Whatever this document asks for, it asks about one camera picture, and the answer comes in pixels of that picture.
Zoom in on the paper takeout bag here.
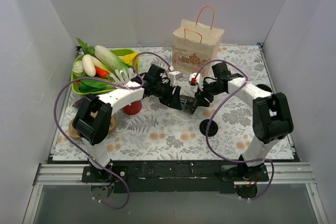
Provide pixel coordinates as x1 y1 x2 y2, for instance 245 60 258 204
172 16 225 74

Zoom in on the purple toy eggplant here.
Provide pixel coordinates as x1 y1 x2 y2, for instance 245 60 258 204
73 100 82 108

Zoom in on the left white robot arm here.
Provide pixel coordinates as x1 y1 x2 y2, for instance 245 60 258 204
72 65 182 182

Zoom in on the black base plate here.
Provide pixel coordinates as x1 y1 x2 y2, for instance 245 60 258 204
81 160 269 194

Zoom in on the green vegetable basket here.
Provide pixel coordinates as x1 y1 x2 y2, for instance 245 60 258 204
71 48 135 95

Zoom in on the brown cardboard cup carrier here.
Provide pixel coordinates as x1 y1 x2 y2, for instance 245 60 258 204
68 115 118 140

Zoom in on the white toy radish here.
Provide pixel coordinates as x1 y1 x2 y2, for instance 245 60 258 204
82 54 96 77

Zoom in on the red straw holder cup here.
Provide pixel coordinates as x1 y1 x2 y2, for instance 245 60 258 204
122 101 142 115

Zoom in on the black cup lid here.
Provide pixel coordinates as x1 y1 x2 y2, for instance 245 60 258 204
199 119 218 137

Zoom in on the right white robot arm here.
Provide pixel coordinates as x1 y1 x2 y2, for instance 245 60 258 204
189 60 293 181

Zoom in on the stack of dark plastic cups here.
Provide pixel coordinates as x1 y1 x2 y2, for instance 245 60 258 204
257 84 272 93

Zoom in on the yellow toy leaf vegetable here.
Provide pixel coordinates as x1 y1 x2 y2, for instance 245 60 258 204
121 52 139 67

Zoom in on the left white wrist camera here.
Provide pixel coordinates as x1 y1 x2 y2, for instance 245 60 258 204
167 71 183 86

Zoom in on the aluminium rail frame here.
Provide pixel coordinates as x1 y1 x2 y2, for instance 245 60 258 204
23 162 328 223

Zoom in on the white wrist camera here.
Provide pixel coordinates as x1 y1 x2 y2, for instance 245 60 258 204
189 73 204 92
167 71 183 86

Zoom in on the toy napa cabbage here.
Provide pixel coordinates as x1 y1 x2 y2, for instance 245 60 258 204
94 45 132 72

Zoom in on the floral table mat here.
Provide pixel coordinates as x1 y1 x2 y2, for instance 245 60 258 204
52 45 295 162

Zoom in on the green toy cabbage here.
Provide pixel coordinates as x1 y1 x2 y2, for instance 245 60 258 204
72 60 85 79

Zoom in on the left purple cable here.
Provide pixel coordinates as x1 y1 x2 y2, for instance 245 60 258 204
53 51 174 210

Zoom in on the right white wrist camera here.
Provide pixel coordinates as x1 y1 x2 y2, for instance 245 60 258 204
189 73 204 92

